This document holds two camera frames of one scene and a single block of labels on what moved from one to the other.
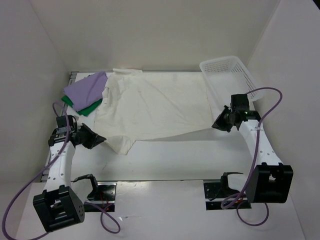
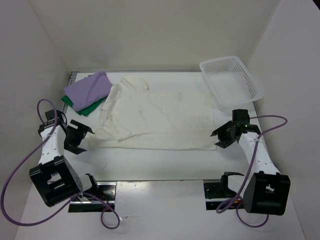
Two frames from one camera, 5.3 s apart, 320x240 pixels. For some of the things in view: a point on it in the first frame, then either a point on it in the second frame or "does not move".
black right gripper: x=219 y=123 -> x=224 y=142
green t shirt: x=85 y=112 does not move
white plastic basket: x=226 y=76 does not move
